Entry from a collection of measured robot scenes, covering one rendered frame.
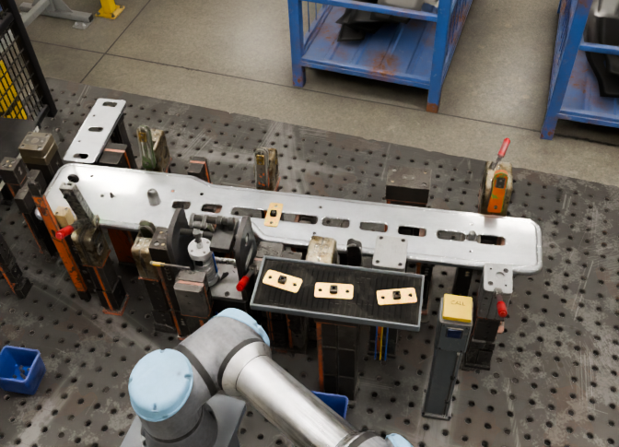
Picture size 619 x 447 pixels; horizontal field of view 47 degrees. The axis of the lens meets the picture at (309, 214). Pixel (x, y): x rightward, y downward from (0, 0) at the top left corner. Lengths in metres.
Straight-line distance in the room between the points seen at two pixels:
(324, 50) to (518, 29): 1.21
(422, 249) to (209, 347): 0.74
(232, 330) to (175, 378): 0.14
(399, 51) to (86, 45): 1.85
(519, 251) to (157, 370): 1.00
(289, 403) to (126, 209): 0.96
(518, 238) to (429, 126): 1.86
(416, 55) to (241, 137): 1.52
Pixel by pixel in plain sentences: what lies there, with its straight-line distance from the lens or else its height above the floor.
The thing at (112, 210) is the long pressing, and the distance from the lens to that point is 2.05.
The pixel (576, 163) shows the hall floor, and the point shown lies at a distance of 3.68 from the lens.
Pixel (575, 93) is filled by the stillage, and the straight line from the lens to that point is 3.81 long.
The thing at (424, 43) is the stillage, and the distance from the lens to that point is 4.00.
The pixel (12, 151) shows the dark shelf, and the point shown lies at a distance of 2.29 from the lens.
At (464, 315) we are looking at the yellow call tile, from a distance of 1.57.
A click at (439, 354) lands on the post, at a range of 1.70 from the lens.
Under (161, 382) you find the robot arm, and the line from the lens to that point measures 1.32.
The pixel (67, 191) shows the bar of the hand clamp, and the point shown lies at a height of 1.21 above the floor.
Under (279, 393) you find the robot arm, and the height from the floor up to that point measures 1.33.
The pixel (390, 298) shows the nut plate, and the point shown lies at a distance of 1.58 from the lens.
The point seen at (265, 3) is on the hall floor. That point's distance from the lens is 4.66.
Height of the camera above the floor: 2.45
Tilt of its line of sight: 48 degrees down
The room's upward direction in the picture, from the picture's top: 3 degrees counter-clockwise
